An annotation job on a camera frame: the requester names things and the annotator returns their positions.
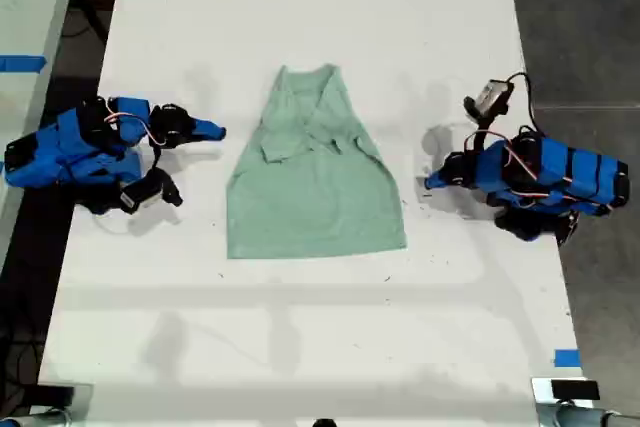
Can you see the white side table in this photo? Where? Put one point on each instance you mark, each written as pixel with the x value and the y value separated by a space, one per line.
pixel 25 22

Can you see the white metal bracket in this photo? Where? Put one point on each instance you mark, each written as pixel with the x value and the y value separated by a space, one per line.
pixel 541 389

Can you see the small black box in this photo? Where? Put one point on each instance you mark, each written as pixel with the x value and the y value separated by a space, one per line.
pixel 575 390
pixel 56 395

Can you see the silver black camera box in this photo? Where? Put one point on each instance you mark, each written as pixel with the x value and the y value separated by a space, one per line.
pixel 490 97

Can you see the black camera box white label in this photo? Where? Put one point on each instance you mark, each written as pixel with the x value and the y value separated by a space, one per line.
pixel 142 197

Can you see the pale green T-shirt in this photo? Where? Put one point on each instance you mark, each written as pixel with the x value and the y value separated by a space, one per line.
pixel 310 197

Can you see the short black camera stalk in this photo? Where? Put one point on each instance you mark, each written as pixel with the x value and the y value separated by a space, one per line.
pixel 484 124

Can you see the small blue tape piece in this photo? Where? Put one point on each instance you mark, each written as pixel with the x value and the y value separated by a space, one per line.
pixel 567 358

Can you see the long blue tape strip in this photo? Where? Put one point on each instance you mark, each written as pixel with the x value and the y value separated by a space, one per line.
pixel 22 63

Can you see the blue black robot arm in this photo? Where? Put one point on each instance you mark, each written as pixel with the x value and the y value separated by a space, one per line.
pixel 575 172
pixel 50 157

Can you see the black round object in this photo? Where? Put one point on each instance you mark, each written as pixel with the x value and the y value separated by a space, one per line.
pixel 325 423

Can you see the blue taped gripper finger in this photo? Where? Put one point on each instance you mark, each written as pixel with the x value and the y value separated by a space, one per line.
pixel 441 175
pixel 207 137
pixel 207 126
pixel 440 185

